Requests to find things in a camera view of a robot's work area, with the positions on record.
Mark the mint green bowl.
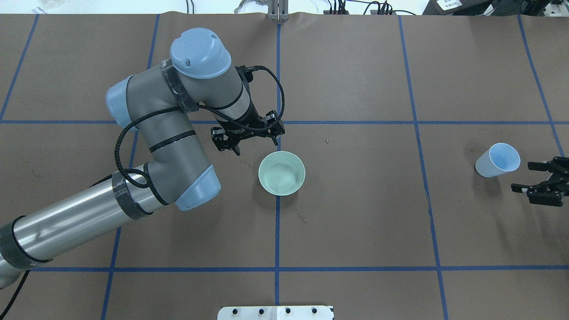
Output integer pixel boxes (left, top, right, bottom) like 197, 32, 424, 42
257, 151, 306, 196

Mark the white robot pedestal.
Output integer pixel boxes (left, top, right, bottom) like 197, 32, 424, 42
217, 305, 335, 320

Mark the light blue plastic cup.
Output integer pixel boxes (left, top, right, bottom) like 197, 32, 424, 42
475, 143, 521, 178

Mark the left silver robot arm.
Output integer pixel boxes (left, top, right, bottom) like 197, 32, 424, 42
1, 28, 285, 288

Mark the aluminium frame post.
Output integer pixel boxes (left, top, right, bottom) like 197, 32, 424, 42
265, 0, 290, 21

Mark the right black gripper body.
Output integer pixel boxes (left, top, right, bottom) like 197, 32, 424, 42
528, 174, 569, 207

